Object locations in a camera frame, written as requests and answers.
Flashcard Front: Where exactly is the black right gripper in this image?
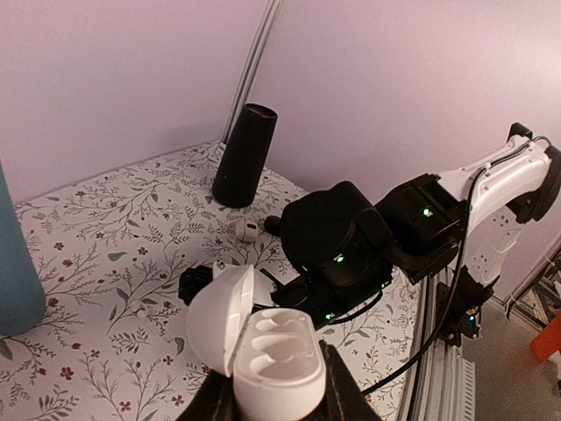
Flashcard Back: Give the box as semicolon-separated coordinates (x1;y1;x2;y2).
272;181;393;327

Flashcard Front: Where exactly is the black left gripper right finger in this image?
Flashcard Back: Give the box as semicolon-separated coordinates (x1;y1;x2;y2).
315;340;381;421

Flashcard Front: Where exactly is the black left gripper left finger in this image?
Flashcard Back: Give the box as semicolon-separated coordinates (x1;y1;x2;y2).
176;371;240;421

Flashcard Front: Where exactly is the white earbuds charging case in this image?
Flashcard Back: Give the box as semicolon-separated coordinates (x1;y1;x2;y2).
186;264;326;420

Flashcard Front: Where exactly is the white wireless earbud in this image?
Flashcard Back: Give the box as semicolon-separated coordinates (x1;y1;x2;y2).
234;218;261;243

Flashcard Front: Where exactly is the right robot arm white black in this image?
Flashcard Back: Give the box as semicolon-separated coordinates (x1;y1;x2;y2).
265;123;560;328

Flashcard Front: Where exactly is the black cylindrical object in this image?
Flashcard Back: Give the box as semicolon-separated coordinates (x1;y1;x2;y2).
264;216;281;237

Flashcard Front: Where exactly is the white floral table mat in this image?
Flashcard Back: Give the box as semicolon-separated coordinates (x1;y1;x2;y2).
0;139;422;421

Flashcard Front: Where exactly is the dark brown plastic cup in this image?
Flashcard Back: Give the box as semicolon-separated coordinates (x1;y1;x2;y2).
211;103;278;209

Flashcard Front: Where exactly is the orange object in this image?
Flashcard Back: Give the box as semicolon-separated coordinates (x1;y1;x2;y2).
530;325;560;361

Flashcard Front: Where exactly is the teal plastic cup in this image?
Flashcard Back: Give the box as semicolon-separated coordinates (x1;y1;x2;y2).
1;176;46;336

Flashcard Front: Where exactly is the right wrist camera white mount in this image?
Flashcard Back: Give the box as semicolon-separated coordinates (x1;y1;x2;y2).
178;259;275;308

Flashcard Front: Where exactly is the aluminium front rail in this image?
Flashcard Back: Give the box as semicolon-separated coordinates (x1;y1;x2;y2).
396;268;475;421

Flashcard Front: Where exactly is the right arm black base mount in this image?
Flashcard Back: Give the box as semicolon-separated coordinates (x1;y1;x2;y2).
438;266;499;347

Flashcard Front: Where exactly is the black right camera cable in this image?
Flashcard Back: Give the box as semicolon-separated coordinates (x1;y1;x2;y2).
357;135;553;394

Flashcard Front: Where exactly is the right aluminium frame post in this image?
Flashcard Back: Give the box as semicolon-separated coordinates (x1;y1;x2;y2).
220;0;283;143

